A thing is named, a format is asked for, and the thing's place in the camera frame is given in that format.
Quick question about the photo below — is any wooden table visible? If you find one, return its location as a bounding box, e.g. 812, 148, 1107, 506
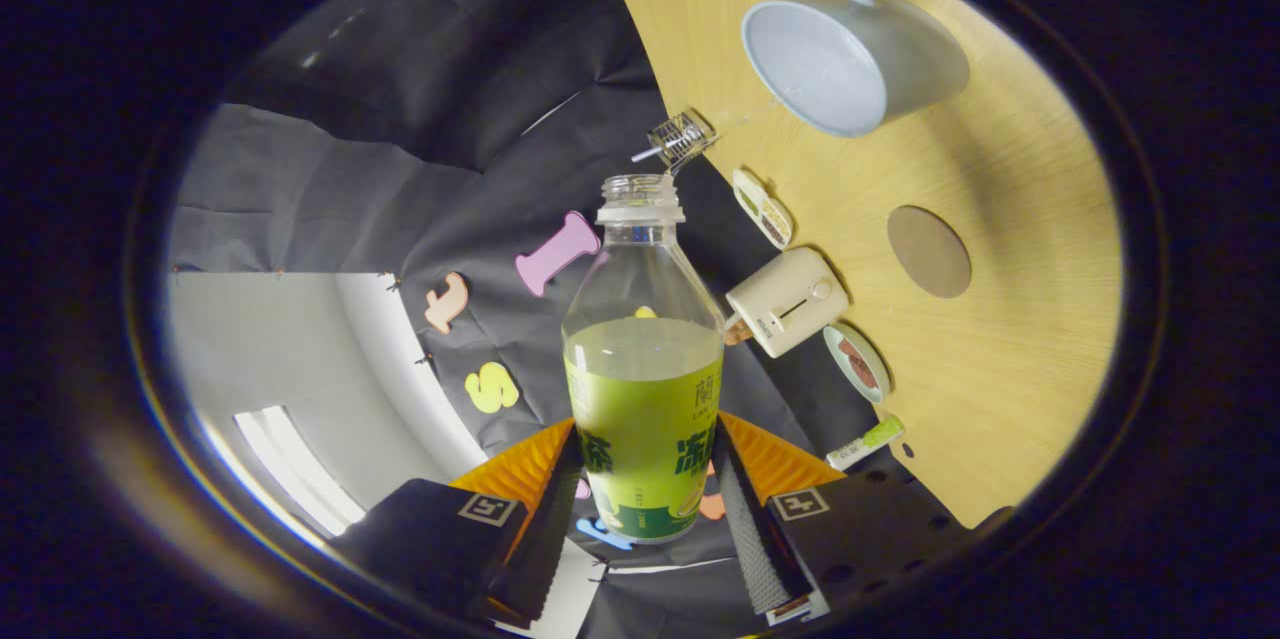
578, 0, 1126, 530

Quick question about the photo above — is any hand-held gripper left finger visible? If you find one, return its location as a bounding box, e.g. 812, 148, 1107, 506
330, 416, 586, 625

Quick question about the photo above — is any ceiling light panel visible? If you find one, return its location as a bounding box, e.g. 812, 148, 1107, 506
233, 405, 368, 538

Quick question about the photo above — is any white divided snack tray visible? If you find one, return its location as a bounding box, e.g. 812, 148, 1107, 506
732, 168, 795, 251

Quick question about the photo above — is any white toaster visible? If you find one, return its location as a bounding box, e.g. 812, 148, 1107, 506
725, 247, 851, 360

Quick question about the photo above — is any black backdrop cloth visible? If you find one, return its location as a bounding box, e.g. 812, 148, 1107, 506
165, 0, 901, 639

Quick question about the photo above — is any white cup with handle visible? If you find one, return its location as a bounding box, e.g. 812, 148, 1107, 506
740, 0, 971, 139

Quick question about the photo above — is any pale green plate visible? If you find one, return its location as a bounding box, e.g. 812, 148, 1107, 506
823, 322, 892, 405

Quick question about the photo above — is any clear juice bottle green label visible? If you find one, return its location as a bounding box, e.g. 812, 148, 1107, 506
561, 173, 726, 545

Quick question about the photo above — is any round brown coaster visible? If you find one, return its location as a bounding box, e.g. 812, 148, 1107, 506
886, 205, 973, 300

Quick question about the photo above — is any small white green bottle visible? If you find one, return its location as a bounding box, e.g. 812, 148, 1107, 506
826, 415, 906, 472

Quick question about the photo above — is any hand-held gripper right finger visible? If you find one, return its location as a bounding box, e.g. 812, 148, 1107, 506
712, 411, 1011, 628

